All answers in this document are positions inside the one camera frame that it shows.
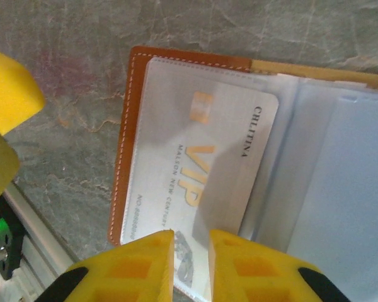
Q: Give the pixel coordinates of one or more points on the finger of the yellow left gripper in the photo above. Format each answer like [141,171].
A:
[9,94]
[1,163]

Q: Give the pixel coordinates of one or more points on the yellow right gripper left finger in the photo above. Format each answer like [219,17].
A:
[129,277]

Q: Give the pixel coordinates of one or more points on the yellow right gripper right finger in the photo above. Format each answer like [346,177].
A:
[255,277]

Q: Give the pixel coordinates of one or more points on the silver VIP card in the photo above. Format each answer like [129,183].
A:
[226,126]

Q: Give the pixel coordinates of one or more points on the brown leather card holder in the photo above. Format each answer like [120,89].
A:
[126,126]

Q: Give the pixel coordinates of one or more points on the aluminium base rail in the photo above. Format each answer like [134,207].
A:
[41,226]

